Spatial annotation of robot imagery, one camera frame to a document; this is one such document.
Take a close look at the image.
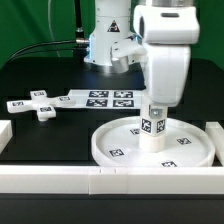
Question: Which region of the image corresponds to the white right fence block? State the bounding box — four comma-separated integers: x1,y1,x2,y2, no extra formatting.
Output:
205,122,224,167

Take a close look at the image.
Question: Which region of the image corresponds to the white round table top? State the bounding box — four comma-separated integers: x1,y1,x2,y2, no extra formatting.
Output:
91,116,215,167

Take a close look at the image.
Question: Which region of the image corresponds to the white marker sheet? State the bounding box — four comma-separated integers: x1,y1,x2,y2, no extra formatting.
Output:
61,89,142,109

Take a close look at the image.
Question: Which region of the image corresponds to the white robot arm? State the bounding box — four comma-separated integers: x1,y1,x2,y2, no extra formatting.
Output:
85,0,200,119

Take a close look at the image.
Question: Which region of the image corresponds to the black upright cable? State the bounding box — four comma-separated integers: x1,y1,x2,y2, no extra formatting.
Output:
73,0,85,61

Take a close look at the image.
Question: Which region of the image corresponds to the white cross-shaped table base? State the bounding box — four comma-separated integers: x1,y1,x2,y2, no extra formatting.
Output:
7,90,76,122

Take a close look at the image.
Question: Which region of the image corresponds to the white fence block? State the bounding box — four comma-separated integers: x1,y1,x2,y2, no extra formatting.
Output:
205,122,224,167
0,120,13,154

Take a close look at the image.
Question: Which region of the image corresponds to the white left fence block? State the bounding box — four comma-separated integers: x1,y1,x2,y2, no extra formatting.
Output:
0,120,13,154

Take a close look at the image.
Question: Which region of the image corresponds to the white front fence bar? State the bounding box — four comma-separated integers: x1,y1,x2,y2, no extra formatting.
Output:
0,165,224,195

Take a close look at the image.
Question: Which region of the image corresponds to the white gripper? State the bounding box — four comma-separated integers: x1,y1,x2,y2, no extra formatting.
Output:
133,5,200,119

